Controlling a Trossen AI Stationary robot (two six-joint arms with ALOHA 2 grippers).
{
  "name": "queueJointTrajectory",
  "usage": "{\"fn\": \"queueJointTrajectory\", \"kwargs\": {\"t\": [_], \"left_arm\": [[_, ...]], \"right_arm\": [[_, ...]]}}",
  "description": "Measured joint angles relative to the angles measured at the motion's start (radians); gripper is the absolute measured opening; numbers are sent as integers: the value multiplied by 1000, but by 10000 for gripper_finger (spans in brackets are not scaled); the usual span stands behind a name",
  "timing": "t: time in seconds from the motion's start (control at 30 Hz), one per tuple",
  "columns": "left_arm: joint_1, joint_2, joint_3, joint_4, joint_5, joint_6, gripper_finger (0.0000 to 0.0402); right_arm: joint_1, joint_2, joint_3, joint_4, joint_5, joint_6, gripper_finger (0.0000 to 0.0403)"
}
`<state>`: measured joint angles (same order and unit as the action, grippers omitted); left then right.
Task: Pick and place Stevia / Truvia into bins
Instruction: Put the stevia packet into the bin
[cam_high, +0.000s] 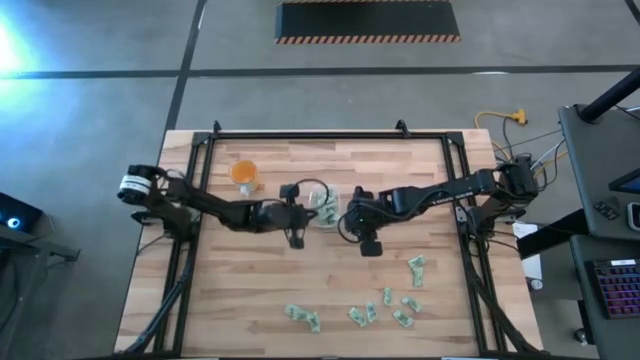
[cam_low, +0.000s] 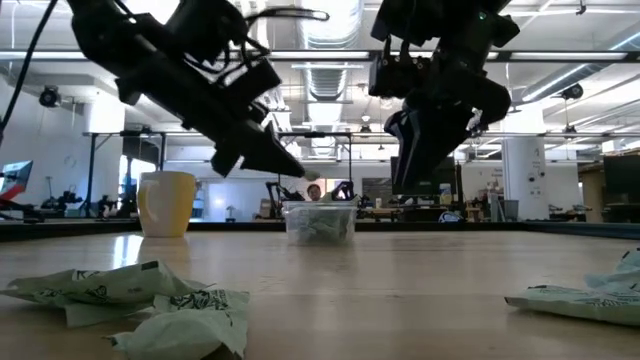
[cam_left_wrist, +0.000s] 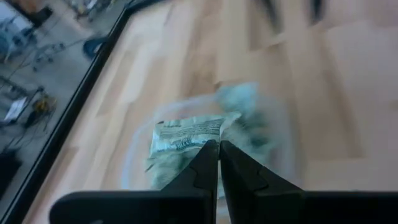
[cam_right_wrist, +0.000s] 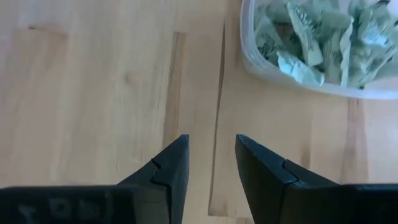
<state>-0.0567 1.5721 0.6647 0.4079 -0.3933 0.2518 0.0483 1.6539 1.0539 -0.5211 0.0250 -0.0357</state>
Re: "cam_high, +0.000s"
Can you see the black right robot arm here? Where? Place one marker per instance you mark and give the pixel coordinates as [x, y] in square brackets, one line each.
[450, 192]

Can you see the black pole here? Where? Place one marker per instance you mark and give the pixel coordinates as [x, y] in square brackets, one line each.
[610, 95]

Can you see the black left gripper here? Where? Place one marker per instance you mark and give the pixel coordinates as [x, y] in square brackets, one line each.
[280, 217]

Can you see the black equipment stand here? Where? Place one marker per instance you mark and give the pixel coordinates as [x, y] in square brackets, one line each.
[45, 247]

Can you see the black ramp hazard stripes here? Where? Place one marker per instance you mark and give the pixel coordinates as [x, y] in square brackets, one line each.
[367, 20]

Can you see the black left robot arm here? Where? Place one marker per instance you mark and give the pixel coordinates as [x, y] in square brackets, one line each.
[210, 202]

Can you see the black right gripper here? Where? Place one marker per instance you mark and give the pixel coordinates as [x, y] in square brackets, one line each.
[365, 220]

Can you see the small black controller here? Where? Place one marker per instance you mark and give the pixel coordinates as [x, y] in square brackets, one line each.
[606, 210]

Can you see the white round cap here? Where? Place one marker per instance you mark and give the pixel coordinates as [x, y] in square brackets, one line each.
[537, 284]

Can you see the clear plastic container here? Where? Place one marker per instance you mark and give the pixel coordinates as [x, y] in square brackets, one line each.
[325, 189]

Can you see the dark desk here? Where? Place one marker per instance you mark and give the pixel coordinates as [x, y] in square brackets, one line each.
[582, 300]

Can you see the black tablet screen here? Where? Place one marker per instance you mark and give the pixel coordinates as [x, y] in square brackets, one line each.
[627, 182]

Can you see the black frame clamp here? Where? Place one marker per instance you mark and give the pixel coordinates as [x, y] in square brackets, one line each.
[216, 129]
[402, 128]

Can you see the grey desk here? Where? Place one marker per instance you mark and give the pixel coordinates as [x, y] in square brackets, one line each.
[595, 165]

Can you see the white rounded device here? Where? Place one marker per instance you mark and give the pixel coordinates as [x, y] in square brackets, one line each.
[635, 216]

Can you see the black device blue light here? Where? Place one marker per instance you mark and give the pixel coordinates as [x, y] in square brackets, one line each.
[17, 215]

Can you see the black aluminium rig frame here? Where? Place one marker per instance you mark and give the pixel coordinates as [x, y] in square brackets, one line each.
[325, 135]

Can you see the yellow ceramic mug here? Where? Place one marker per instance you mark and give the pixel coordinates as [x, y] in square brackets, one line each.
[245, 175]

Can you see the purple backlit keyboard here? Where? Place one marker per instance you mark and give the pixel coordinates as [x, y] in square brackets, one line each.
[617, 290]

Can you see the white paper sheet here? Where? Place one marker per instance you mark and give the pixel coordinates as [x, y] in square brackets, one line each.
[530, 260]

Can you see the black caster wheel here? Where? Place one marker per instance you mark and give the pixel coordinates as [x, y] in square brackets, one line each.
[581, 336]

